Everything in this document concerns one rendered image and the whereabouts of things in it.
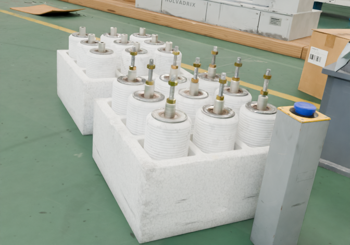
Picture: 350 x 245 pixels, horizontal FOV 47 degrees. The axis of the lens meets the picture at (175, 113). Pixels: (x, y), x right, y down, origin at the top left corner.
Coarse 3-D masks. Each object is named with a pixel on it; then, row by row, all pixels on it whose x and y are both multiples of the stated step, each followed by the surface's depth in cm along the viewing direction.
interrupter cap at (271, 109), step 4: (248, 104) 94; (252, 104) 95; (256, 104) 95; (268, 104) 96; (248, 108) 92; (252, 108) 92; (256, 108) 93; (268, 108) 94; (272, 108) 93; (276, 108) 93; (256, 112) 90; (260, 112) 90; (264, 112) 91; (268, 112) 91; (272, 112) 91; (276, 112) 91
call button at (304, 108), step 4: (296, 104) 74; (300, 104) 74; (304, 104) 75; (308, 104) 75; (312, 104) 75; (296, 108) 74; (300, 108) 73; (304, 108) 73; (308, 108) 73; (312, 108) 73; (296, 112) 75; (300, 112) 74; (304, 112) 73; (308, 112) 73; (312, 112) 73
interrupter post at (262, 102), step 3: (258, 96) 93; (261, 96) 92; (267, 96) 93; (258, 99) 92; (261, 99) 92; (264, 99) 92; (267, 99) 92; (258, 102) 92; (261, 102) 92; (264, 102) 92; (258, 105) 93; (261, 105) 92; (264, 105) 92; (258, 108) 93; (261, 108) 92; (264, 108) 93
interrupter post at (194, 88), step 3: (192, 84) 96; (195, 84) 96; (198, 84) 97; (192, 87) 97; (195, 87) 96; (198, 87) 97; (189, 90) 98; (192, 90) 97; (195, 90) 97; (189, 93) 98; (192, 93) 97; (195, 93) 97
